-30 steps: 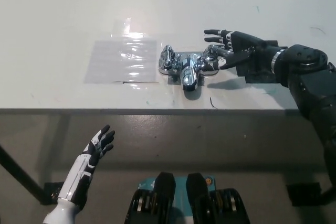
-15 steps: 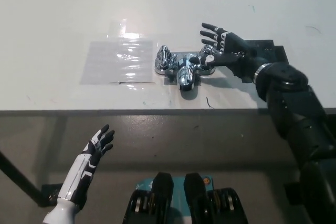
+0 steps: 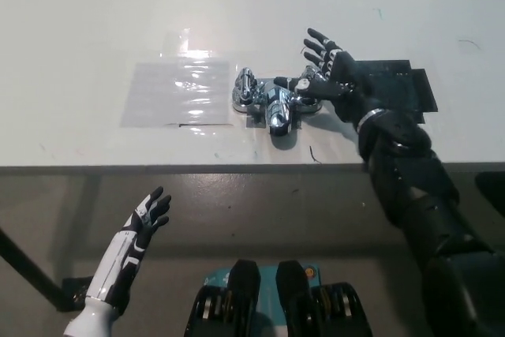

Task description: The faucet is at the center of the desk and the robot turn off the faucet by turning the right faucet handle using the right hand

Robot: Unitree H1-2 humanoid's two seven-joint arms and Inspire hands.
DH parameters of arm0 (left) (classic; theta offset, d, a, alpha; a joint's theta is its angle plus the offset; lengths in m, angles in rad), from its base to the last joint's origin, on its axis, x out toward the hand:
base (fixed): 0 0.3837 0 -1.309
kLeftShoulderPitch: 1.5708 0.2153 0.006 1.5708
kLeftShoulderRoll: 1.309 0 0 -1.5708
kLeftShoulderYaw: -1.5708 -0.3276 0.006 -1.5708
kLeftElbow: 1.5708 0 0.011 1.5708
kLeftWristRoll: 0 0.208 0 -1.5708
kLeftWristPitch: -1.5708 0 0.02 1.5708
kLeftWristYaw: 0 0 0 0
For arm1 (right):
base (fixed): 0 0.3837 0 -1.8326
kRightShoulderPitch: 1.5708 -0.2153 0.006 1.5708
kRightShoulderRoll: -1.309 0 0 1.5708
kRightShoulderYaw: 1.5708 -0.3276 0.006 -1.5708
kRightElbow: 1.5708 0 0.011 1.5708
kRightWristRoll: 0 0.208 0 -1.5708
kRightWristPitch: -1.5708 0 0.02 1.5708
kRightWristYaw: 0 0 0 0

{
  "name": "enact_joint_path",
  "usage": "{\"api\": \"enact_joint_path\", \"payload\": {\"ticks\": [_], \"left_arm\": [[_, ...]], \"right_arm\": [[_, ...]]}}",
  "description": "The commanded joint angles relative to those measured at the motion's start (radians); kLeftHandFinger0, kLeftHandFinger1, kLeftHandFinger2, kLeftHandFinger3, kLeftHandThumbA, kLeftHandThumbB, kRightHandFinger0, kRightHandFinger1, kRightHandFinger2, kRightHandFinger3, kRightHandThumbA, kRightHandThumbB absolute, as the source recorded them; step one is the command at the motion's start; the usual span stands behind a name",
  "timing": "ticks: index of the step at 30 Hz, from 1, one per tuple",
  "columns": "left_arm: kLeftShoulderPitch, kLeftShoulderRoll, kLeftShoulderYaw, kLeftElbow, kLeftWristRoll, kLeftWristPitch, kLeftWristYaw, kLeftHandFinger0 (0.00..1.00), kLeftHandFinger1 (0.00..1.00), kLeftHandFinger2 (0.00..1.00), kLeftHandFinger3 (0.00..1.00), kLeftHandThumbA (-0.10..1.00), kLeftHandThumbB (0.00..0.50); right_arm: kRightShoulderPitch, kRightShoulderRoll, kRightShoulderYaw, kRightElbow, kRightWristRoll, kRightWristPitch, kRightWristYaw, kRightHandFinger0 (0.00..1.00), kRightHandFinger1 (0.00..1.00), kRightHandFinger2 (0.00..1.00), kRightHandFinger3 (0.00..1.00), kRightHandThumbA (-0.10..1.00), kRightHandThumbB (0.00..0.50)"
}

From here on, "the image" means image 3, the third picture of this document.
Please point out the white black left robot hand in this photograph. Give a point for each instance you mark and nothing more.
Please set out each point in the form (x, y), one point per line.
(130, 242)

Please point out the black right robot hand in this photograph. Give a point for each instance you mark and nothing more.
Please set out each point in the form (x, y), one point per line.
(347, 80)

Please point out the chrome faucet body with spout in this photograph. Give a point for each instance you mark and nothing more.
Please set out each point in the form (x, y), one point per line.
(278, 110)

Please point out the black teal robot torso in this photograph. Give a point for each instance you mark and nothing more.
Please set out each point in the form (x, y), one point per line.
(244, 305)

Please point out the black tape patch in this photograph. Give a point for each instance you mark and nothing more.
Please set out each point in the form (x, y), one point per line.
(406, 84)

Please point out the black table leg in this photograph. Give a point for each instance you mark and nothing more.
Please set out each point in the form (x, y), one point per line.
(27, 266)

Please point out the clear taped plastic sheet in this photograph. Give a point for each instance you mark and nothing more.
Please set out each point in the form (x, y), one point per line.
(177, 92)

